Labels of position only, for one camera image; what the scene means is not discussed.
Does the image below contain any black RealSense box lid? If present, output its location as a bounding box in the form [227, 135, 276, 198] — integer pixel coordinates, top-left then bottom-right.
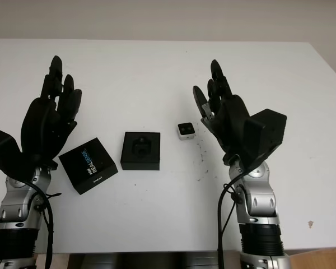
[58, 137, 119, 196]

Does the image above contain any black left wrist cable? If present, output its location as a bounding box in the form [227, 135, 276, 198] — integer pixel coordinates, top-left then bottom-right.
[15, 179, 62, 269]

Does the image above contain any small silver depth camera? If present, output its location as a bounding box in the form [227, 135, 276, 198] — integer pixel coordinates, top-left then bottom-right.
[176, 122, 196, 141]

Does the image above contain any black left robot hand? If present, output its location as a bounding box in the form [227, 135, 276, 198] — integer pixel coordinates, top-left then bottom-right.
[21, 55, 82, 169]

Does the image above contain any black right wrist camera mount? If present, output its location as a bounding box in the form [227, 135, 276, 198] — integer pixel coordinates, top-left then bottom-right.
[244, 108, 287, 170]

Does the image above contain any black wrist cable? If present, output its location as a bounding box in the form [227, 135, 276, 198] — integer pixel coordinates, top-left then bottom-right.
[15, 179, 62, 269]
[217, 161, 263, 269]

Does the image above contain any dark robot torso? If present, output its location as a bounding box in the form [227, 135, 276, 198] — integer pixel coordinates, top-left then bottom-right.
[68, 253, 237, 269]

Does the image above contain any black camera box base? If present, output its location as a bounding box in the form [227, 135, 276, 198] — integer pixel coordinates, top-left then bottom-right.
[119, 131, 161, 171]

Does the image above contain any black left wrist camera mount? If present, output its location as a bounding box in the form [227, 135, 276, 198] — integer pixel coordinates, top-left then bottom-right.
[0, 126, 39, 177]

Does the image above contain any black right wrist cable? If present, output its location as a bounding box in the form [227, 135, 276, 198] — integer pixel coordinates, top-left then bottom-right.
[217, 161, 263, 269]

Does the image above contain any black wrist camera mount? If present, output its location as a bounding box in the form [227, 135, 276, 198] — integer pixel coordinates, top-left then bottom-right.
[244, 108, 287, 170]
[0, 126, 39, 177]

